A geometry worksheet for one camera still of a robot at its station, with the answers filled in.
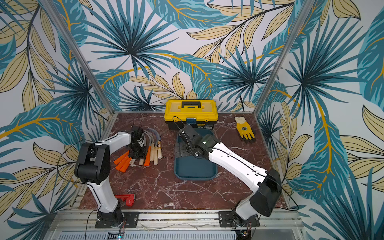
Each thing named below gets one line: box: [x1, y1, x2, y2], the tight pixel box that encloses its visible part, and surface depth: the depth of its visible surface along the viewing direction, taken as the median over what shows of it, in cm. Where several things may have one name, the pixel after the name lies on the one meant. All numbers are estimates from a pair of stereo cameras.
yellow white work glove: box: [234, 116, 255, 140], surface depth 111 cm
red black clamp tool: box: [115, 193, 135, 207], surface depth 80 cm
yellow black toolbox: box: [164, 99, 219, 131], surface depth 100 cm
